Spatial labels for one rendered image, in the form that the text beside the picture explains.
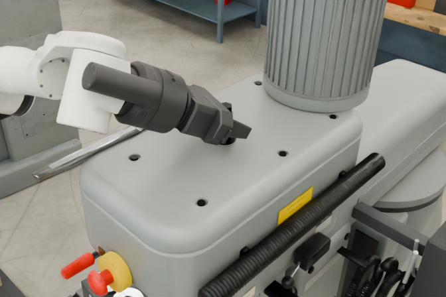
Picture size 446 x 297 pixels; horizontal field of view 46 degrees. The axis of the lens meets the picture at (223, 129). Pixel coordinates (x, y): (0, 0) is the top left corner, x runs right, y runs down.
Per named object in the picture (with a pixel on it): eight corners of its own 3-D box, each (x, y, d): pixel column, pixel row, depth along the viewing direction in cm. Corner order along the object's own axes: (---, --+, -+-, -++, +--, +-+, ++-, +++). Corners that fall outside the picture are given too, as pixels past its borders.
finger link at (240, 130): (241, 140, 82) (212, 132, 78) (251, 122, 81) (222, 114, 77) (247, 145, 81) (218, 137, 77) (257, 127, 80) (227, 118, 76)
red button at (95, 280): (101, 304, 74) (98, 285, 72) (85, 288, 76) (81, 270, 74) (120, 291, 76) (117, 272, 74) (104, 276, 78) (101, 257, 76)
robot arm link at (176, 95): (178, 124, 86) (114, 107, 78) (204, 72, 83) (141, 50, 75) (214, 164, 76) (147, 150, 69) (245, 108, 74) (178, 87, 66)
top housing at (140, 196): (180, 334, 71) (177, 252, 63) (74, 237, 86) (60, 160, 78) (360, 183, 100) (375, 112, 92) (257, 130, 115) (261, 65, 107)
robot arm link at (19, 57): (83, 59, 78) (14, 52, 89) (22, 41, 69) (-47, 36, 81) (70, 128, 78) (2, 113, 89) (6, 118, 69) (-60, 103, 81)
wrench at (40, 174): (42, 185, 73) (42, 180, 72) (28, 173, 75) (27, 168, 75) (172, 120, 88) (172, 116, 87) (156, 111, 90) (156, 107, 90)
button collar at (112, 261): (123, 300, 76) (119, 272, 73) (99, 278, 79) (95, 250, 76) (134, 293, 77) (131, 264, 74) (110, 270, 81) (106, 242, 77)
